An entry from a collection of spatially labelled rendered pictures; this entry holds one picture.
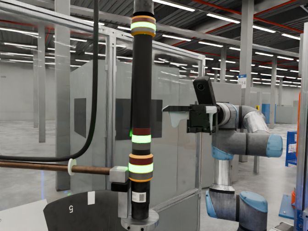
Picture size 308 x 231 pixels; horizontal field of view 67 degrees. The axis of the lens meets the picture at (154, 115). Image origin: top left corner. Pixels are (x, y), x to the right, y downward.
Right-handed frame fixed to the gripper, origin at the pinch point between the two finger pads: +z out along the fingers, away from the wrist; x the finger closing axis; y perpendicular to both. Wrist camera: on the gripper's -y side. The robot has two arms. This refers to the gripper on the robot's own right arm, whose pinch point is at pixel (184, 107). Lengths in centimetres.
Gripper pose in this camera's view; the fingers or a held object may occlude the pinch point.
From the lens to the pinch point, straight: 56.3
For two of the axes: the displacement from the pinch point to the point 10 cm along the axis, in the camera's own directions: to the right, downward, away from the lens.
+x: -8.2, -0.4, 5.7
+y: -0.2, 10.0, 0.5
